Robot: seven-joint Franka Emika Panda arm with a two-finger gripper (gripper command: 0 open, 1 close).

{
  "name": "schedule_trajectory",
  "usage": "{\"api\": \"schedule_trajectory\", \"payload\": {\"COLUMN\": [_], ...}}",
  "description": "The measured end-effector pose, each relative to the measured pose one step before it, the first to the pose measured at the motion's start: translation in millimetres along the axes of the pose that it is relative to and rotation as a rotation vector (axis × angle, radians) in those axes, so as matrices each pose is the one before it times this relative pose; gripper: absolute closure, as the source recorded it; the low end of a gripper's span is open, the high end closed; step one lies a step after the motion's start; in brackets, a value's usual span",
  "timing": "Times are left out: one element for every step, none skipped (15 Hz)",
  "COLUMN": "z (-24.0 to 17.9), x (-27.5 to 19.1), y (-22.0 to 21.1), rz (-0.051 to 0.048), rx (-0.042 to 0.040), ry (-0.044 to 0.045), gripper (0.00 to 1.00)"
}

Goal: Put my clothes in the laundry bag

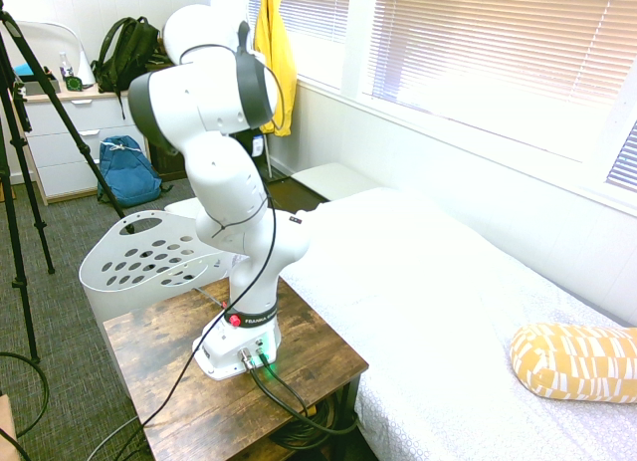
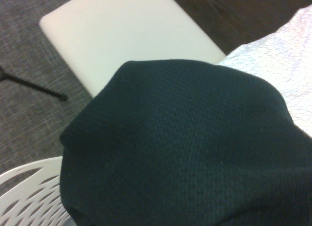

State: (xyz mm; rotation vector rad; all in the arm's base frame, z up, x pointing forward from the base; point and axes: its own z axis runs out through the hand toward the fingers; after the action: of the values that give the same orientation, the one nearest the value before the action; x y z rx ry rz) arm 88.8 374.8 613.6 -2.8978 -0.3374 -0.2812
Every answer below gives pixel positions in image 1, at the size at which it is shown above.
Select white perforated laundry basket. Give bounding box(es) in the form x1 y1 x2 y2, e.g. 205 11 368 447
78 208 251 344

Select small cream bench cushion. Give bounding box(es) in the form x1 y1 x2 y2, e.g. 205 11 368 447
290 162 380 202

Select yellow hanging jacket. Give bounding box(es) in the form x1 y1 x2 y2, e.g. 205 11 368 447
254 0 299 138

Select rustic wooden side table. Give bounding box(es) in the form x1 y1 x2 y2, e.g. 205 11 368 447
102 275 370 461

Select blue backpack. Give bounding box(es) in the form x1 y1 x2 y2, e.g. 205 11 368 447
96 134 174 208

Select wide white window blind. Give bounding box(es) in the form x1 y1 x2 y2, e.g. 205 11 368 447
369 0 637 159

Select black backpack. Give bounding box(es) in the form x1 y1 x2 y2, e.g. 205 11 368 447
90 16 163 121

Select white drawer dresser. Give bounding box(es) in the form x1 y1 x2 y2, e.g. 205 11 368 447
18 85 151 207

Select white curved desk lamp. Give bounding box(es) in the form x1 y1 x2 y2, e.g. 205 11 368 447
13 21 97 91

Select yellow white patterned pillow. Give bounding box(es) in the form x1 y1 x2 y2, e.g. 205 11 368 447
508 322 637 405

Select grey desktop box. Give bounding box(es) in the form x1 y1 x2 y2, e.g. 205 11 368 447
21 79 62 103

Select narrow white window blind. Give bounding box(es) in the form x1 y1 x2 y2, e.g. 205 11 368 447
605 120 637 194

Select cardboard box corner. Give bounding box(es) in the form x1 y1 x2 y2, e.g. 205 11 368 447
0 392 19 440

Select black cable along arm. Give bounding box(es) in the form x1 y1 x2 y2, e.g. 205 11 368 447
140 43 286 428

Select green-lit base cable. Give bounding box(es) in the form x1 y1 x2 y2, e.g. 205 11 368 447
258 349 360 435

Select black base cable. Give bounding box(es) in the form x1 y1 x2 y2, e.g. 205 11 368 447
240 348 319 422

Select coiled black cable bundle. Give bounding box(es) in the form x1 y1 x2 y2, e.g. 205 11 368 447
270 395 360 453

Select grey floor cable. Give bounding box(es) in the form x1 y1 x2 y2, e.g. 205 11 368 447
88 413 146 461

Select black camera tripod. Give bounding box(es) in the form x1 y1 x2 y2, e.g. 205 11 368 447
0 0 128 365

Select black floor cable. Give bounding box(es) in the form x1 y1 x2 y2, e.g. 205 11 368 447
0 349 52 461

